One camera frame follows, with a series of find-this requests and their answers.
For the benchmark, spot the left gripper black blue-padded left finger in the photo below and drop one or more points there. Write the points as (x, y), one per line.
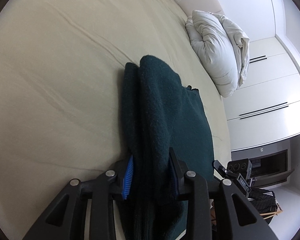
(85, 201)

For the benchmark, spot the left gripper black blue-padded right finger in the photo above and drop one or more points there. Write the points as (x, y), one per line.
(215, 209)

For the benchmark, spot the dark green knit sweater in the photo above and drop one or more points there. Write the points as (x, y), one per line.
(159, 114)

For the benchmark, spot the black bag on floor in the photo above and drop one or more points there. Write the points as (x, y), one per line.
(263, 200)

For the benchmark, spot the white folded duvet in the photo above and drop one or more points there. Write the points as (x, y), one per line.
(222, 47)

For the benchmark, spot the beige bed sheet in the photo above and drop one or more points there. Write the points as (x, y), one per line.
(61, 71)

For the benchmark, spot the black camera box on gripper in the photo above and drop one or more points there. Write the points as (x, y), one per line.
(243, 167)

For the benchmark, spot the white wardrobe with black handles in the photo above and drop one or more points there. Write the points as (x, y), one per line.
(266, 108)

